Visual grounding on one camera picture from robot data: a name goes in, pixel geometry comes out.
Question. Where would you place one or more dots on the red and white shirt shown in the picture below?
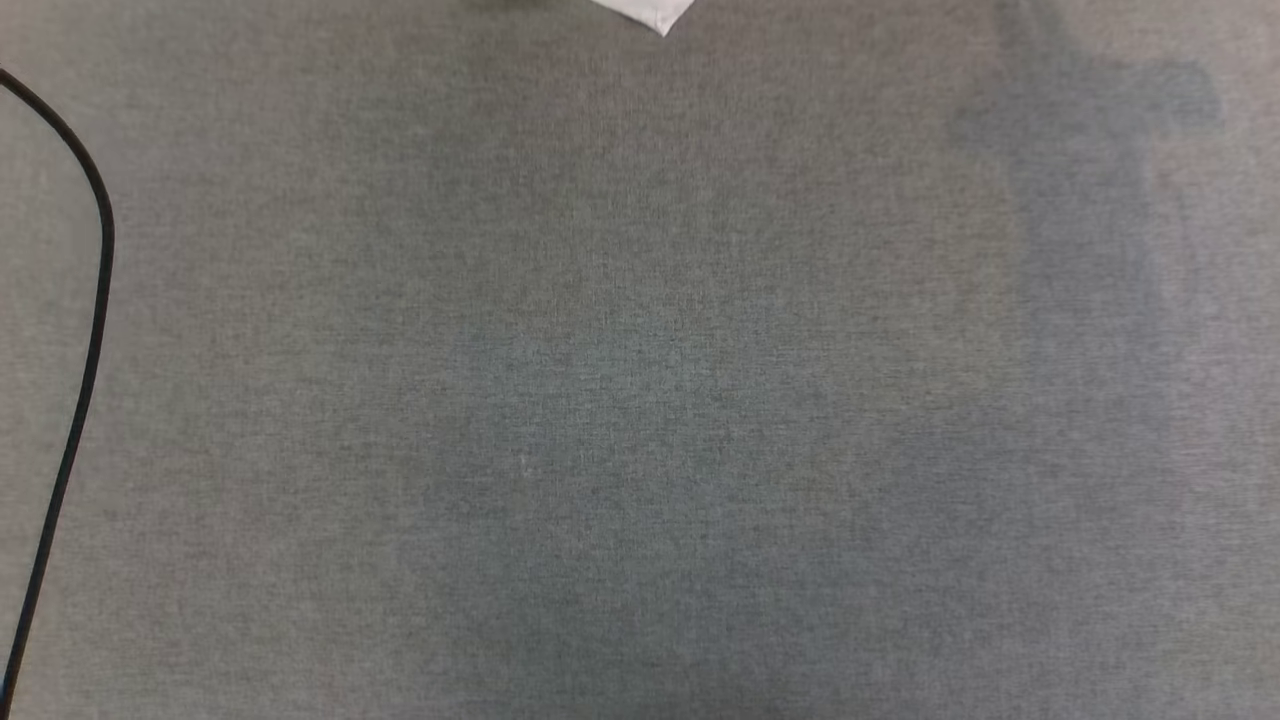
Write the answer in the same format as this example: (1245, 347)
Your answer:
(650, 12)

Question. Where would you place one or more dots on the grey fabric sofa cushion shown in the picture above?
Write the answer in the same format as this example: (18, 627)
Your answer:
(640, 400)

